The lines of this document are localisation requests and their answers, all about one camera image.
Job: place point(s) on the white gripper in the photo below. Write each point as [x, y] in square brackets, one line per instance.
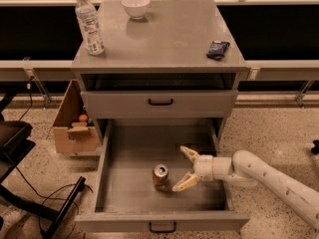
[203, 167]

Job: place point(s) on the orange soda can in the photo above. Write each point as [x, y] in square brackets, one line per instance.
[160, 177]

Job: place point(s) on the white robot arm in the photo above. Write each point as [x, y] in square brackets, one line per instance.
[245, 169]

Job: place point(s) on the closed grey middle drawer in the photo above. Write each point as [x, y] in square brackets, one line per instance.
[134, 104]

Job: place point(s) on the open grey bottom drawer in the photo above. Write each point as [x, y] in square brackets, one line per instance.
[125, 198]

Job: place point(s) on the grey drawer cabinet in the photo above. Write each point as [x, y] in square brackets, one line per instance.
[165, 51]

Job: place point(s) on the small orange fruit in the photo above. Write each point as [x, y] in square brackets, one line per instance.
[82, 118]

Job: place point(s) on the dark blue snack packet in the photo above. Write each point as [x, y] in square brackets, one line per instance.
[217, 50]

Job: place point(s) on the cardboard box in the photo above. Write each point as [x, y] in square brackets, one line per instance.
[70, 135]

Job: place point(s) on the black object on floor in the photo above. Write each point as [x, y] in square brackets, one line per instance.
[315, 148]

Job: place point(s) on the white ceramic bowl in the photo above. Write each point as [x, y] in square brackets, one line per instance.
[136, 9]

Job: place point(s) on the clear plastic water bottle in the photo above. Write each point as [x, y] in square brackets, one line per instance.
[90, 28]

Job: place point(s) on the black lower drawer handle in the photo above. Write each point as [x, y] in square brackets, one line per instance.
[161, 228]

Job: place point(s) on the black drawer handle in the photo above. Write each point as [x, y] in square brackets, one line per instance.
[155, 103]
[161, 228]

